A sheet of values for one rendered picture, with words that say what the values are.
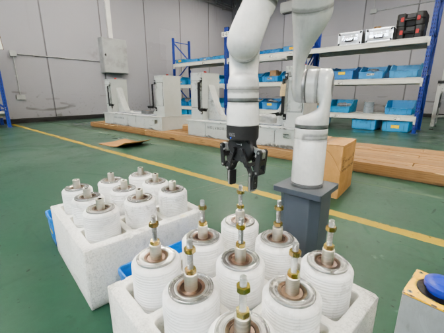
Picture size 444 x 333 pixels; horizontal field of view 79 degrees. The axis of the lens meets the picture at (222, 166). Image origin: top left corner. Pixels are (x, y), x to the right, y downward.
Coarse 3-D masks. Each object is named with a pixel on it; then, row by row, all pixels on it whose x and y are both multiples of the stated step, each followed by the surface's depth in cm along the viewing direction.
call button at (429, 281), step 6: (426, 276) 36; (432, 276) 36; (438, 276) 36; (426, 282) 35; (432, 282) 35; (438, 282) 35; (432, 288) 34; (438, 288) 34; (432, 294) 35; (438, 294) 34
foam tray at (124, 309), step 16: (112, 288) 55; (128, 288) 56; (352, 288) 55; (112, 304) 55; (128, 304) 51; (352, 304) 51; (368, 304) 51; (112, 320) 57; (128, 320) 49; (144, 320) 47; (160, 320) 48; (320, 320) 47; (352, 320) 47; (368, 320) 51
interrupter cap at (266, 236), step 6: (264, 234) 62; (270, 234) 62; (288, 234) 62; (264, 240) 59; (270, 240) 59; (282, 240) 59; (288, 240) 59; (294, 240) 59; (276, 246) 57; (282, 246) 57; (288, 246) 57
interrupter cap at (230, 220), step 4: (228, 216) 70; (232, 216) 71; (244, 216) 71; (248, 216) 71; (228, 220) 68; (232, 220) 69; (244, 220) 69; (248, 220) 69; (252, 220) 68; (228, 224) 67; (232, 224) 66; (236, 224) 66; (248, 224) 66; (252, 224) 67
